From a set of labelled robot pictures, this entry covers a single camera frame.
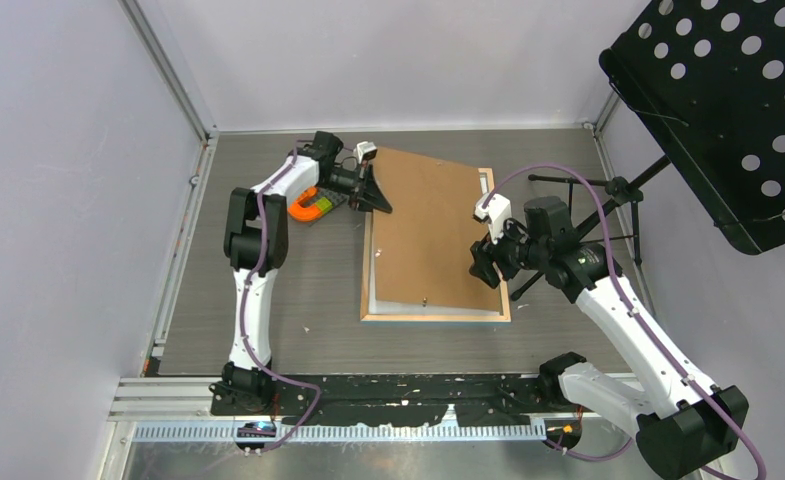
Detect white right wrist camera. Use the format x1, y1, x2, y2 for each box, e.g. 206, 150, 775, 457
473, 193, 512, 244

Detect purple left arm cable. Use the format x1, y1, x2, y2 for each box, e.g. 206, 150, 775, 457
236, 139, 324, 455

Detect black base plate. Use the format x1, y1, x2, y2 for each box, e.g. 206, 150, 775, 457
209, 373, 588, 427

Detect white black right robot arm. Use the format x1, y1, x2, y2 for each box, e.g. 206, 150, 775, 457
470, 193, 749, 479

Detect orange flower photo print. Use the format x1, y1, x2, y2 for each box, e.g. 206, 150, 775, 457
360, 168, 511, 323

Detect brown backing board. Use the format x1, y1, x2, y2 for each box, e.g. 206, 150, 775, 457
372, 147, 501, 311

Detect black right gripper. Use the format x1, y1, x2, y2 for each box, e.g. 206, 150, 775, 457
469, 213, 549, 289

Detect black music stand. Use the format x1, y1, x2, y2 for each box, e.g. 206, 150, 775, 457
598, 1, 785, 255

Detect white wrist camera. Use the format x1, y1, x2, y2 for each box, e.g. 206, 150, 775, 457
473, 193, 512, 244
352, 141, 378, 167

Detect light wooden picture frame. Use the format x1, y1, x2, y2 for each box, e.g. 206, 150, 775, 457
360, 166, 513, 325

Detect aluminium front rail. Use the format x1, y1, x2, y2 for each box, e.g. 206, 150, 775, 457
107, 372, 713, 444

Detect orange horseshoe toy block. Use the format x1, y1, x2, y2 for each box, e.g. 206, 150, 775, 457
287, 187, 348, 223

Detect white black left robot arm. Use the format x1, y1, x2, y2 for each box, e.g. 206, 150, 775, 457
213, 131, 393, 414

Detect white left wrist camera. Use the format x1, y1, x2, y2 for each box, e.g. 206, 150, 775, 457
352, 141, 378, 167

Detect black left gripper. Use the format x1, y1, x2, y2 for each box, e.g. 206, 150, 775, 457
320, 161, 394, 215

